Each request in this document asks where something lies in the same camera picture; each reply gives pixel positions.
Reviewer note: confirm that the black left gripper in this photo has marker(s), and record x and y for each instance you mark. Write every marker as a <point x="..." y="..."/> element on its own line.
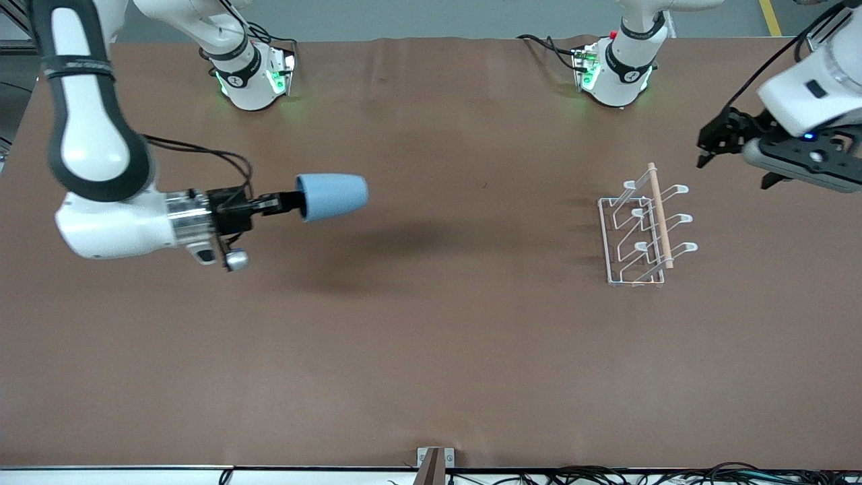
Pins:
<point x="739" y="126"/>

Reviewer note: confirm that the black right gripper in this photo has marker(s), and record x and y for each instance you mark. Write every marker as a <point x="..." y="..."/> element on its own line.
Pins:
<point x="229" y="210"/>

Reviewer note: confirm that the blue cup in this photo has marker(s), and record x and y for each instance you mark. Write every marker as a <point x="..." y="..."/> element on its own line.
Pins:
<point x="333" y="197"/>

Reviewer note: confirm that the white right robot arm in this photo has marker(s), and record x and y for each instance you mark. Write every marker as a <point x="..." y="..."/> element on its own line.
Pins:
<point x="94" y="135"/>

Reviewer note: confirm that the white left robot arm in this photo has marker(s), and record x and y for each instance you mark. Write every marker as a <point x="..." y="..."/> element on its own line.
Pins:
<point x="623" y="67"/>

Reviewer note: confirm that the brown table mat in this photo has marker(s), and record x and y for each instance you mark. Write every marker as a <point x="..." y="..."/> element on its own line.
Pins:
<point x="431" y="337"/>

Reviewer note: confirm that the aluminium frame profile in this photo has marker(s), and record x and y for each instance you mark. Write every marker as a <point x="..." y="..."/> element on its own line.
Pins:
<point x="818" y="40"/>
<point x="13" y="27"/>

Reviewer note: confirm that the metal bracket with brown post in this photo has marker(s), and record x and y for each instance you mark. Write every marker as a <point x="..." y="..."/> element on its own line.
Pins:
<point x="435" y="465"/>

